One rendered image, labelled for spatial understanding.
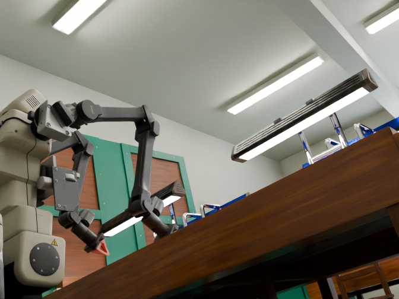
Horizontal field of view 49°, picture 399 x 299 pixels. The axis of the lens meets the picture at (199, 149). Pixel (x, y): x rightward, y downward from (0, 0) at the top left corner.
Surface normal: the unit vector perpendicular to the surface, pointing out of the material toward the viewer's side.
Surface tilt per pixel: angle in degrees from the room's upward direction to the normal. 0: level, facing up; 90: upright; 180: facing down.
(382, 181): 90
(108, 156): 90
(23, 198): 90
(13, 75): 90
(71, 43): 180
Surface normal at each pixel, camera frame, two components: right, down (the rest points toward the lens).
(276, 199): -0.68, -0.18
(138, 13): 0.22, 0.88
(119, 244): 0.70, -0.44
